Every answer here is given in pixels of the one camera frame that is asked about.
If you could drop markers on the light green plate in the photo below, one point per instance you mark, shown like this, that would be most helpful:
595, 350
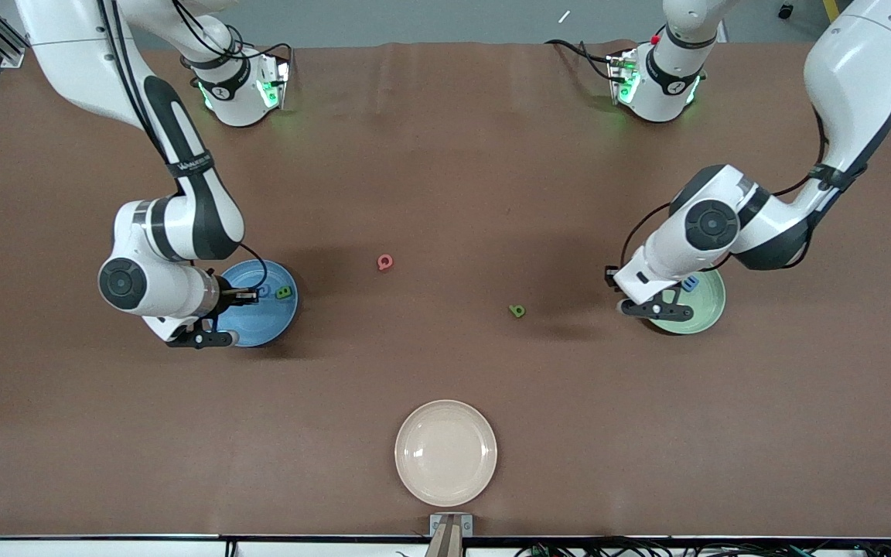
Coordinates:
704, 309

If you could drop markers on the brown table cover mat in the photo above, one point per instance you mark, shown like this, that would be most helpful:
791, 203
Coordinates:
445, 193

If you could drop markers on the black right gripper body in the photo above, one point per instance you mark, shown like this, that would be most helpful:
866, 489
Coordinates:
230, 295

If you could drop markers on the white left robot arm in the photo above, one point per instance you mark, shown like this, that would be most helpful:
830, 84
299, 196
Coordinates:
848, 70

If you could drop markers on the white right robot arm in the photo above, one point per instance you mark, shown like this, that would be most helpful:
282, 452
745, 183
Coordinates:
159, 302

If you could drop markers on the green letter q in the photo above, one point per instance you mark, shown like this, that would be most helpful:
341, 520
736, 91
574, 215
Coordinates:
517, 310

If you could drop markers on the green letter B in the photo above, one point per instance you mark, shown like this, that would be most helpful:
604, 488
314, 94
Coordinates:
283, 292

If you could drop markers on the red letter Q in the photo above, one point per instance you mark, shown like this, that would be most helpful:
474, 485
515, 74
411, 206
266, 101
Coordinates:
380, 263

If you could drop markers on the blue letter m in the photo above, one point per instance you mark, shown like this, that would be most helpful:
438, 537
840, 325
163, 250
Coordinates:
691, 282

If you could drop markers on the blue plate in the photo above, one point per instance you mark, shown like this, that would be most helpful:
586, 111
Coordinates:
267, 325

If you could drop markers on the cream plate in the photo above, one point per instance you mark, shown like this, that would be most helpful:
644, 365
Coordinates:
445, 452

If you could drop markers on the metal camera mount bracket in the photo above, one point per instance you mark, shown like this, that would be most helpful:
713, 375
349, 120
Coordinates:
451, 530

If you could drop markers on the silver base connector box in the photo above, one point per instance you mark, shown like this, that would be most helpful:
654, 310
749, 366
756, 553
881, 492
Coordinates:
274, 81

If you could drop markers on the white table edge rail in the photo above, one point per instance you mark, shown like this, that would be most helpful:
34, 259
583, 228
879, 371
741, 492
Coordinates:
105, 548

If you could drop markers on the black caster wheel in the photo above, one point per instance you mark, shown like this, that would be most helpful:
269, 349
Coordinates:
784, 11

